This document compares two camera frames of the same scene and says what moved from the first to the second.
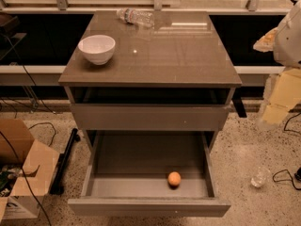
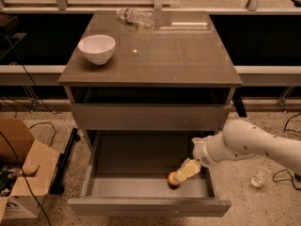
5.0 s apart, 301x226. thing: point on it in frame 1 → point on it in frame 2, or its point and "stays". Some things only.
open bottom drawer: (127, 171) stays
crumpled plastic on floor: (261, 177) stays
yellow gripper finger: (285, 96) → (207, 150)
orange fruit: (174, 178) stays
